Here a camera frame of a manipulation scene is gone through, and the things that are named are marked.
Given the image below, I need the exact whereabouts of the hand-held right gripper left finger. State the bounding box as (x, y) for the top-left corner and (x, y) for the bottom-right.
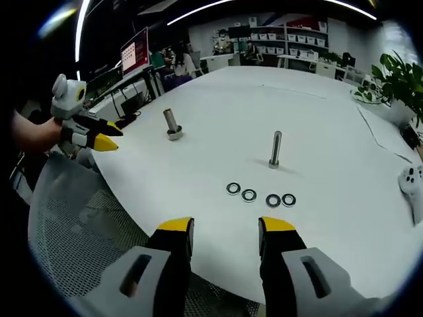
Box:
(71, 216), (195, 317)

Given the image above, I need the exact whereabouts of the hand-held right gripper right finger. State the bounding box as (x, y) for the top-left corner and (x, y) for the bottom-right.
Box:
(258, 216), (394, 317)

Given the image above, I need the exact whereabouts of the thin metal threaded stud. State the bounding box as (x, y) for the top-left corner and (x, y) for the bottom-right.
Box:
(268, 131), (282, 169)

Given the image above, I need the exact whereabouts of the thick metal stud with nut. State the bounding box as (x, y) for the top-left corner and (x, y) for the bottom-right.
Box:
(163, 108), (184, 141)

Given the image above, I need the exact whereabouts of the person's left hand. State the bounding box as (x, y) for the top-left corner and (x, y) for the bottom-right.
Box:
(40, 116), (64, 153)

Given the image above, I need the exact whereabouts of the white desk with black legs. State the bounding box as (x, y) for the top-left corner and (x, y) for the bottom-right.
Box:
(89, 64), (163, 120)

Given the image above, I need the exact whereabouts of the black power adapter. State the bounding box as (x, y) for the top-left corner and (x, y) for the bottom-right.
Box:
(114, 112), (141, 129)

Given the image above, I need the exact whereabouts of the dark computer monitor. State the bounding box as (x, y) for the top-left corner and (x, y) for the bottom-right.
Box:
(89, 65), (123, 95)

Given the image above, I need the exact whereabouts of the grey mesh office chair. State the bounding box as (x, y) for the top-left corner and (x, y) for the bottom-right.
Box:
(28, 155), (258, 317)

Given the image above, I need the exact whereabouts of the monitor with red screen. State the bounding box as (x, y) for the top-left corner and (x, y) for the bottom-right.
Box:
(120, 26), (149, 76)

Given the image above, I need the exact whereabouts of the white office chair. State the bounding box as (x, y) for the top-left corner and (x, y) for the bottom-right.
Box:
(190, 51), (204, 75)

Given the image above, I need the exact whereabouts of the white counter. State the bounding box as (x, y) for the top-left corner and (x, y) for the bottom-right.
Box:
(200, 52), (242, 72)

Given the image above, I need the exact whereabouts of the curved ceiling light strip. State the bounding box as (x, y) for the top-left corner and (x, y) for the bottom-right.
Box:
(167, 0), (379, 26)

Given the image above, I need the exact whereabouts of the white handheld controller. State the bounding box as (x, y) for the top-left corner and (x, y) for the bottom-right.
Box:
(397, 164), (423, 227)

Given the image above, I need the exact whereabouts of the white paper sheet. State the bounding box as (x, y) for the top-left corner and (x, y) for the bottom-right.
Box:
(356, 105), (414, 164)

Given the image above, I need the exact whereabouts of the small black device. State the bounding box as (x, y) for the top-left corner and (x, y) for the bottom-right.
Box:
(400, 125), (422, 149)

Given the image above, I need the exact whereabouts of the green potted plant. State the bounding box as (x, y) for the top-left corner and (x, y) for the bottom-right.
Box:
(353, 51), (423, 133)

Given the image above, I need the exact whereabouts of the shelf with white bins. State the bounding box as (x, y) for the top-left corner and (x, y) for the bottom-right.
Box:
(249, 22), (330, 59)

